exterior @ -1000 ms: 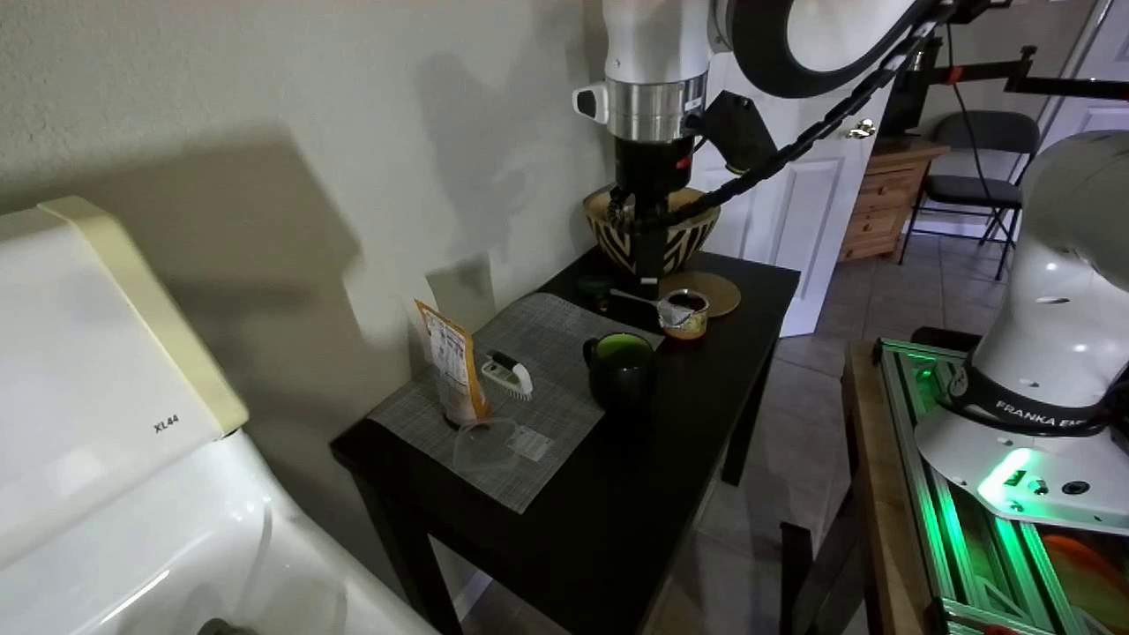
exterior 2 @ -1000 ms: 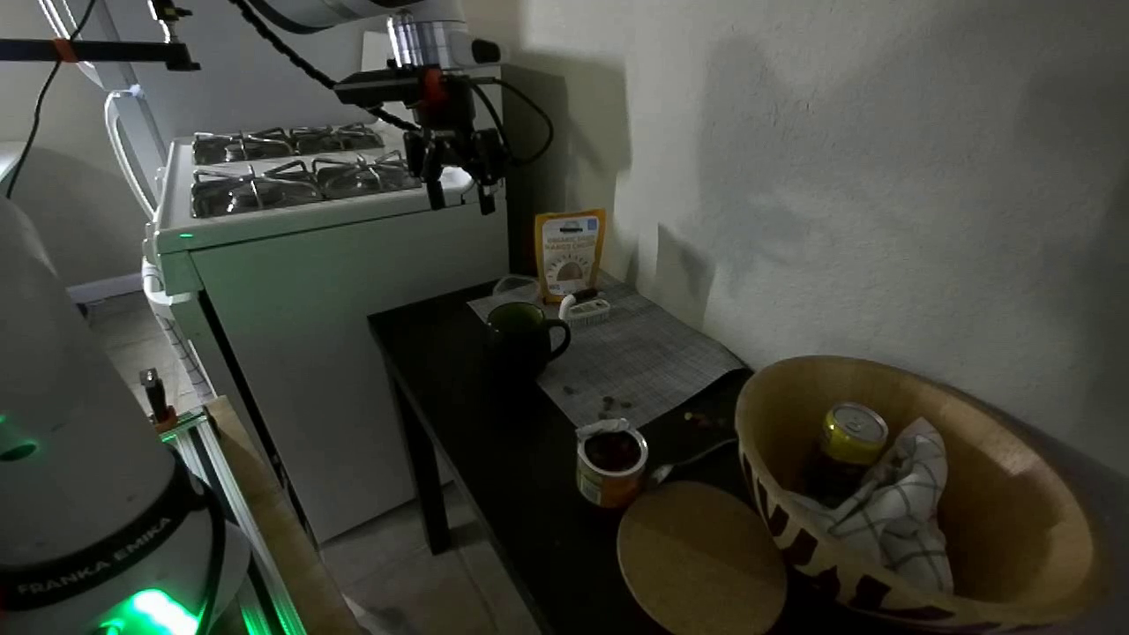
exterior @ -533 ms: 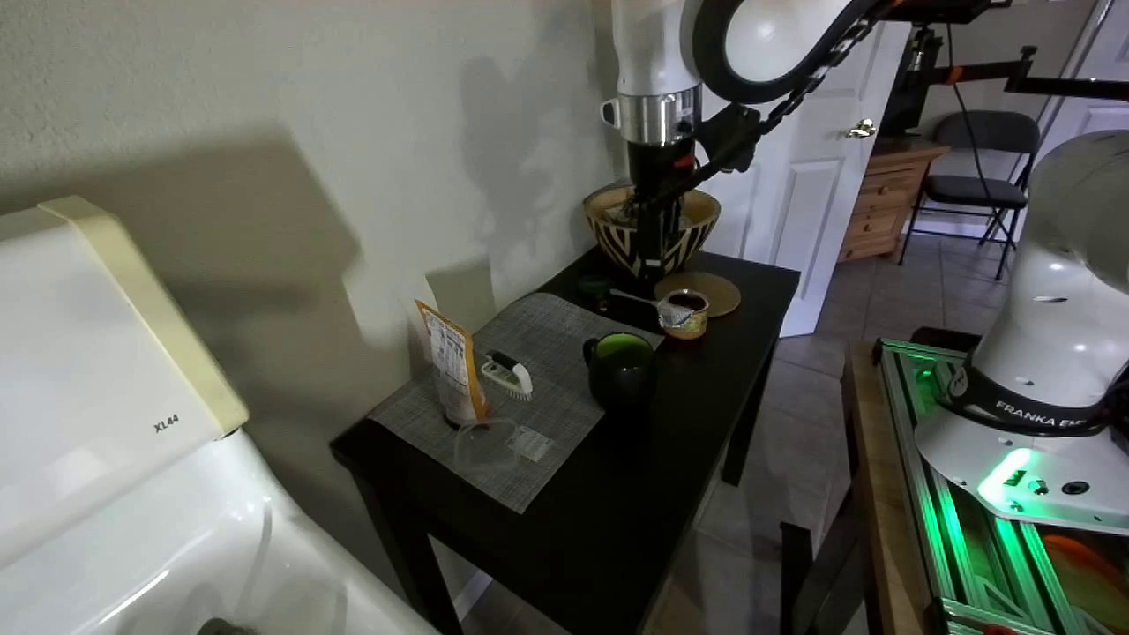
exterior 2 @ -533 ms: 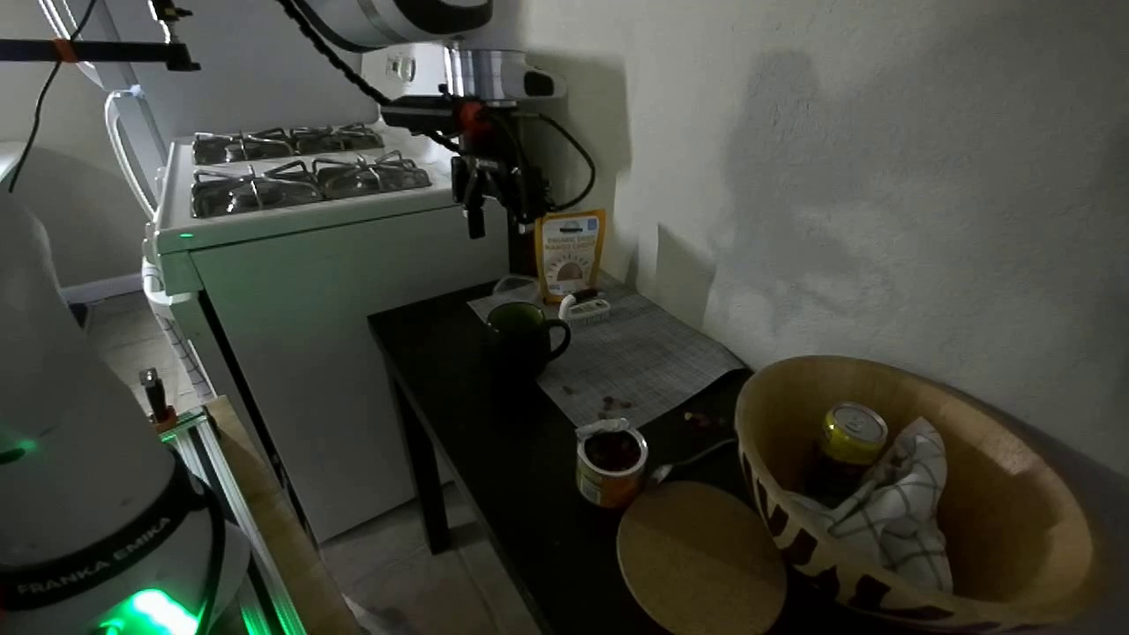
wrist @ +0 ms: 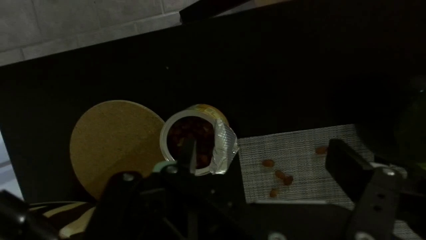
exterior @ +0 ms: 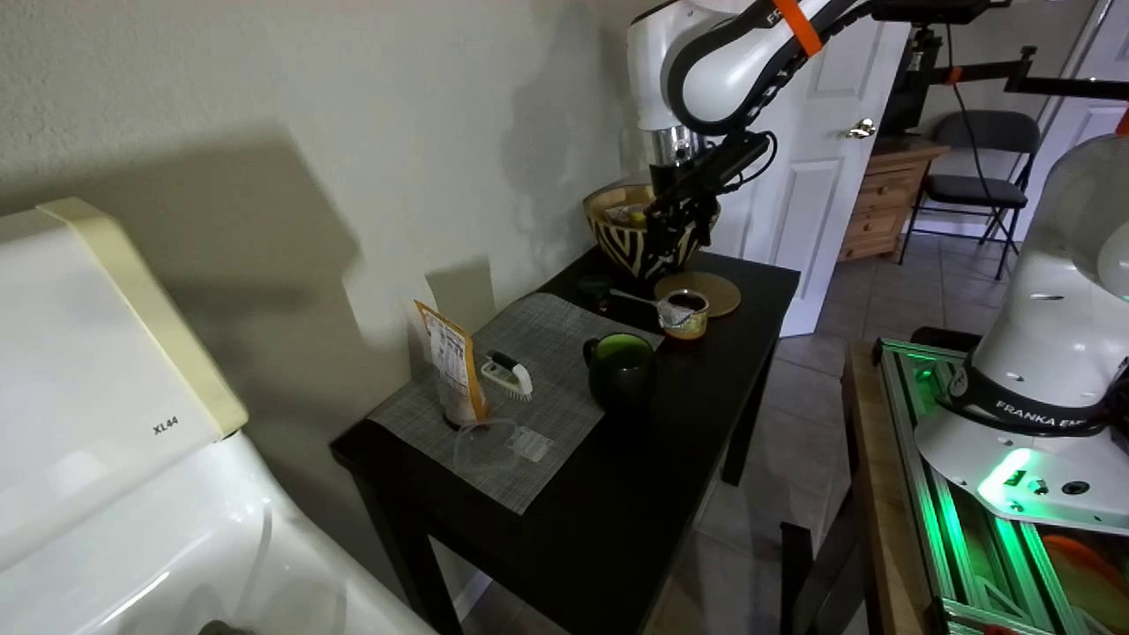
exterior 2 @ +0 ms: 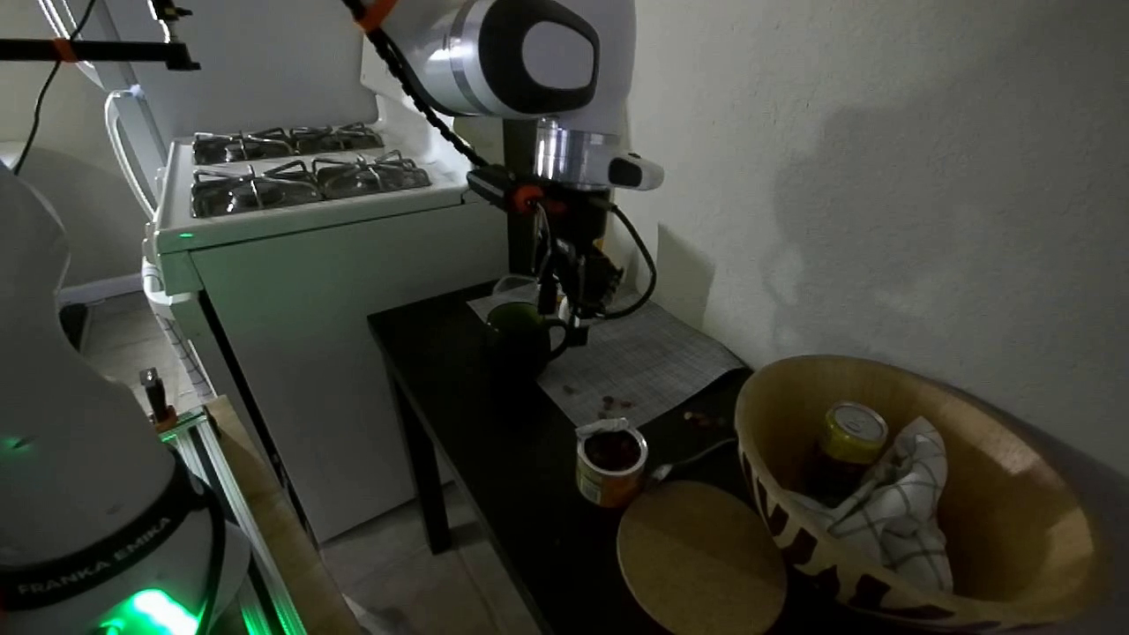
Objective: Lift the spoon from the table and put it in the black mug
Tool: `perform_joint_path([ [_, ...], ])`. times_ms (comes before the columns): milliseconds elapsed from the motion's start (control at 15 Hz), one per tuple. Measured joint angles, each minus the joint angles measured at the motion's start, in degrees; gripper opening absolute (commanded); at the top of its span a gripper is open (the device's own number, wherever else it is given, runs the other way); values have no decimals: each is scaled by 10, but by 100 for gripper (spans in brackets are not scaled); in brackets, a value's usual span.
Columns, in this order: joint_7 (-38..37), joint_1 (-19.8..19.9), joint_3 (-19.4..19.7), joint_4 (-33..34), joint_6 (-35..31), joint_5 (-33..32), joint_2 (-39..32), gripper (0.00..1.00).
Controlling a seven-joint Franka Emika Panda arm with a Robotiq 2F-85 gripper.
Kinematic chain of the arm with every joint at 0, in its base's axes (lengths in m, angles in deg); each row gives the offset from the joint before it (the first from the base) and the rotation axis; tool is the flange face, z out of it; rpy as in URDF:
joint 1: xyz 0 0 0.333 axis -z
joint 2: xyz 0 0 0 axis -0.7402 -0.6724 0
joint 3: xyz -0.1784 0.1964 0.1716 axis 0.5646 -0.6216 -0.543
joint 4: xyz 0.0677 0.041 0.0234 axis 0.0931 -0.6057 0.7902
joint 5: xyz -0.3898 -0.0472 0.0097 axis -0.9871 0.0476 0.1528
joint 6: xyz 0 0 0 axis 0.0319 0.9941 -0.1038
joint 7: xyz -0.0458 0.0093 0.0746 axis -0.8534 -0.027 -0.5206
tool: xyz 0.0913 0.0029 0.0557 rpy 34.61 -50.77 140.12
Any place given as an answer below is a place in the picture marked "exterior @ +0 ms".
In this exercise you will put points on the grey placemat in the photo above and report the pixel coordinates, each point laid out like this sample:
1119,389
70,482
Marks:
540,400

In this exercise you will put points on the white stove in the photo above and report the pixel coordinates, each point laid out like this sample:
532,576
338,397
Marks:
109,472

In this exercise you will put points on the black folding chair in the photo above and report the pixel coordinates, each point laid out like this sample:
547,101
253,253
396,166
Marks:
984,189

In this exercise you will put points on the round wooden coaster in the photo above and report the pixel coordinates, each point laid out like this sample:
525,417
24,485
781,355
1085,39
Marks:
723,293

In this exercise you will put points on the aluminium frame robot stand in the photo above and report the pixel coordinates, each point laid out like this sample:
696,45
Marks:
939,472

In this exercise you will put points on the wooden board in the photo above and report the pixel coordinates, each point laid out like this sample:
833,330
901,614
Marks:
878,495

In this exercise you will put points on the silver door knob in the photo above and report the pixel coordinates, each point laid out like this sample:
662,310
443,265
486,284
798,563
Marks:
864,129

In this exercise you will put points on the black mug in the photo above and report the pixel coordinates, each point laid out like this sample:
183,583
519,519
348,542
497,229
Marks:
620,377

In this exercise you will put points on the patterned woven bowl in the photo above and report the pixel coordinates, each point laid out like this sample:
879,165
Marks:
622,249

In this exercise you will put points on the orange printed pouch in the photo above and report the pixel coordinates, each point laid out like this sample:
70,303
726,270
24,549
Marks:
450,359

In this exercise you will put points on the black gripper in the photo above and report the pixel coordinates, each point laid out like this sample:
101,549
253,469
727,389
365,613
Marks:
683,189

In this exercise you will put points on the black side table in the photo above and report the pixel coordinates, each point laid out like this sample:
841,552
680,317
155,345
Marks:
636,495

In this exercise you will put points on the small white box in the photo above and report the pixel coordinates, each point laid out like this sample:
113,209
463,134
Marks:
507,377

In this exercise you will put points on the wooden dresser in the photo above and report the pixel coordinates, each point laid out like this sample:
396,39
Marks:
886,198

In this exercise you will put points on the grey metal spoon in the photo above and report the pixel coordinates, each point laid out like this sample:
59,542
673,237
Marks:
636,297

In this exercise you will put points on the white panel door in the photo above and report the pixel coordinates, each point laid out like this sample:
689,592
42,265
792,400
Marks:
812,179

